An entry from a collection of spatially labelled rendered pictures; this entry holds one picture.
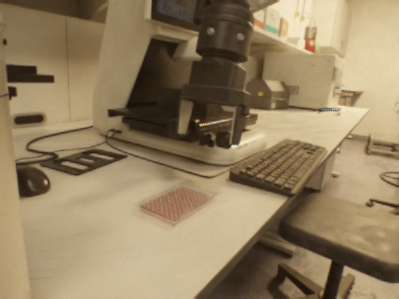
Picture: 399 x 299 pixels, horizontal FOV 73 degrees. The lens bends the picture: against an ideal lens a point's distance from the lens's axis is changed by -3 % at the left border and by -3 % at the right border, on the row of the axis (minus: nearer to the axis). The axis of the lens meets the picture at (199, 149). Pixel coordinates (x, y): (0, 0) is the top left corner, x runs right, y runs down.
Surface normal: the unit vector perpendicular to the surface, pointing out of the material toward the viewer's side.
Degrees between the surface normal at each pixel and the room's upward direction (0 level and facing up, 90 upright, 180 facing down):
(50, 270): 0
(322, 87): 90
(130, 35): 90
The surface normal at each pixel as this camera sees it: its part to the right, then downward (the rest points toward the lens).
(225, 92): -0.54, -0.03
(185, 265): 0.07, -0.96
